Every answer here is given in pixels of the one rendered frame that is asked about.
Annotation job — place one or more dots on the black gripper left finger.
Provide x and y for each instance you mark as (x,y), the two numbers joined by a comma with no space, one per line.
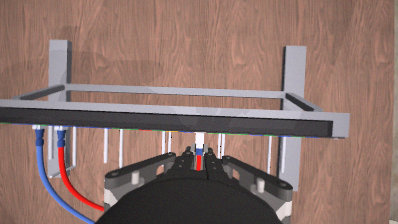
(120,181)

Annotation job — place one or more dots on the blue cable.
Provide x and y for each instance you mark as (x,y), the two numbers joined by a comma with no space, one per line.
(42,172)

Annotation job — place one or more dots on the red cable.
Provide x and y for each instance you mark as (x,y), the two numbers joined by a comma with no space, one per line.
(60,145)

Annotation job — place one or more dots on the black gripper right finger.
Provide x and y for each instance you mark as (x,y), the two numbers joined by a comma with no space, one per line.
(276,192)

